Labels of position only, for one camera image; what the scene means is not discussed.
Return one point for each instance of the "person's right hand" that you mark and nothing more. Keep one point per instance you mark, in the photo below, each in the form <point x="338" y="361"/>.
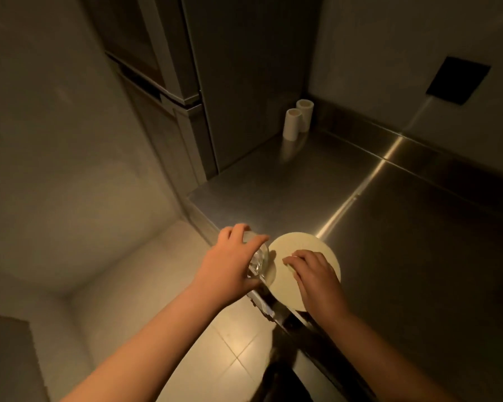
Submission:
<point x="318" y="284"/>

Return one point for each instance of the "person's left hand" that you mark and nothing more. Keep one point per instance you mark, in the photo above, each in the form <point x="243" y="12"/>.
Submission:
<point x="226" y="267"/>

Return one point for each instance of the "short clear drinking glass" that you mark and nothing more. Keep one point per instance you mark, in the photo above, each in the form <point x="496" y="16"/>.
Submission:
<point x="263" y="260"/>

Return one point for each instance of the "cream round kettle lid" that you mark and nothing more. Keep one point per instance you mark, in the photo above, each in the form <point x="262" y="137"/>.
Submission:
<point x="293" y="242"/>

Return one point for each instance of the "person's right forearm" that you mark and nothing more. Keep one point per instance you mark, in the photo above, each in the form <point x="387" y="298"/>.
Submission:
<point x="381" y="364"/>

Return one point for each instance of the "person's left forearm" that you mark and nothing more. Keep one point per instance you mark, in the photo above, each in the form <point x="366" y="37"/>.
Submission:
<point x="142" y="355"/>

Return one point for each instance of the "white paper roll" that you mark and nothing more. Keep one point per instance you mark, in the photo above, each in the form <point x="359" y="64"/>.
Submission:
<point x="292" y="127"/>
<point x="307" y="117"/>

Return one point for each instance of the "black wall socket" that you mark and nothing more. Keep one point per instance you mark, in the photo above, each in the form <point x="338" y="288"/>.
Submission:
<point x="457" y="81"/>

